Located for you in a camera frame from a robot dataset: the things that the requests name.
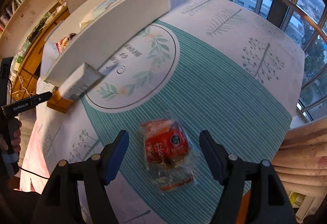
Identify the red white cake packet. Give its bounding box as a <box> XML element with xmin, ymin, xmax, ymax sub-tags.
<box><xmin>55</xmin><ymin>33</ymin><xmax>76</xmax><ymax>54</ymax></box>

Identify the pale green white snack package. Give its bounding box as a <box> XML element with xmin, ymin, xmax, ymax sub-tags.
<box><xmin>79</xmin><ymin>0</ymin><xmax>121</xmax><ymax>31</ymax></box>

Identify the beige curtain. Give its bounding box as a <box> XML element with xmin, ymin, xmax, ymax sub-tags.
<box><xmin>270</xmin><ymin>116</ymin><xmax>327</xmax><ymax>223</ymax></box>

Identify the left hand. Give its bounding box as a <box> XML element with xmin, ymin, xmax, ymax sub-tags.
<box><xmin>0</xmin><ymin>118</ymin><xmax>22</xmax><ymax>153</ymax></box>

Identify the large white orange snack package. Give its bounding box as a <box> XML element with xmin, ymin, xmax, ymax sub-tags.
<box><xmin>47</xmin><ymin>62</ymin><xmax>105</xmax><ymax>114</ymax></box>

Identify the white foam tray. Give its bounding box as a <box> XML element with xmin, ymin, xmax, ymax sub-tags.
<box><xmin>39</xmin><ymin>0</ymin><xmax>170</xmax><ymax>87</ymax></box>

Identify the black cable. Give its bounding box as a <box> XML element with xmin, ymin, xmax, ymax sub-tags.
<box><xmin>18</xmin><ymin>166</ymin><xmax>49</xmax><ymax>180</ymax></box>

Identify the patterned white teal tablecloth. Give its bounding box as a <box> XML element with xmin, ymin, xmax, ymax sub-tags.
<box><xmin>20</xmin><ymin>0</ymin><xmax>304</xmax><ymax>223</ymax></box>

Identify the wooden shelf cabinet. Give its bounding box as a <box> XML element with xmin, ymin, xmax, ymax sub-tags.
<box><xmin>1</xmin><ymin>0</ymin><xmax>69</xmax><ymax>101</ymax></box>

